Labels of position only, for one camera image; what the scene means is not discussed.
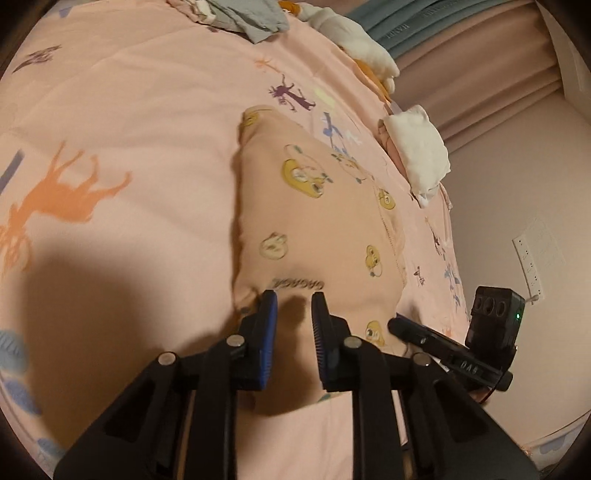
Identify pink curtain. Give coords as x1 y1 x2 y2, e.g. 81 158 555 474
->
392 9 568 153

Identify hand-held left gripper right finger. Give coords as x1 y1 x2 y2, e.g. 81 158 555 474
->
311 292 541 480

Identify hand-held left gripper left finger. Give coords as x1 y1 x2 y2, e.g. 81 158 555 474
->
53 290 279 480

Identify pink cartoon print shirt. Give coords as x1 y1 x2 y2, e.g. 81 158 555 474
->
229 105 409 407

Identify pale pink garment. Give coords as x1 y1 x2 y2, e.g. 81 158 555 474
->
166 0 218 24

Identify pink printed blanket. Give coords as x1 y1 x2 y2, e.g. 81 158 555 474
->
0 0 467 480

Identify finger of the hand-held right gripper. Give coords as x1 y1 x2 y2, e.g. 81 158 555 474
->
387 316 462 365

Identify teal curtain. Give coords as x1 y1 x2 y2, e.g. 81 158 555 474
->
344 0 539 54

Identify white wall socket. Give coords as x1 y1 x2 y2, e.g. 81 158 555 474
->
512 219 566 298

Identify white folded clothes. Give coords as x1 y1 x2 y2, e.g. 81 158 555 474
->
379 105 451 208

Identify grey-blue garment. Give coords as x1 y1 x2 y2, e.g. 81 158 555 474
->
203 0 289 44

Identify white goose plush toy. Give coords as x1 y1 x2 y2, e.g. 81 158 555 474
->
279 0 400 100

